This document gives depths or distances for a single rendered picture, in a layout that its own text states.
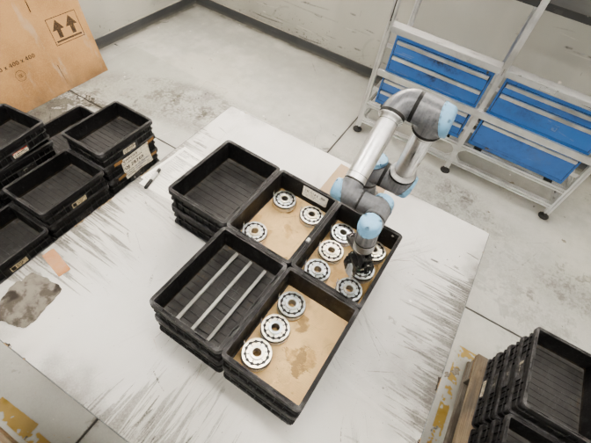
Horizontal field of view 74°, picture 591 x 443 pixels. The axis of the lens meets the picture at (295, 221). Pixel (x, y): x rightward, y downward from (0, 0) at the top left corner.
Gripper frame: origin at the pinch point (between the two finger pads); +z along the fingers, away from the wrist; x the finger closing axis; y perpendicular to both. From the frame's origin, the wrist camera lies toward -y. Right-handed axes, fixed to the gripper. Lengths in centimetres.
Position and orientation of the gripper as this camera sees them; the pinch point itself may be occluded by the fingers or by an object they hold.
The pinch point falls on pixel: (353, 270)
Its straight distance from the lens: 157.4
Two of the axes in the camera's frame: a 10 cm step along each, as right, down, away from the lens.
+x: 9.8, -1.6, 1.4
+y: 2.1, 7.9, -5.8
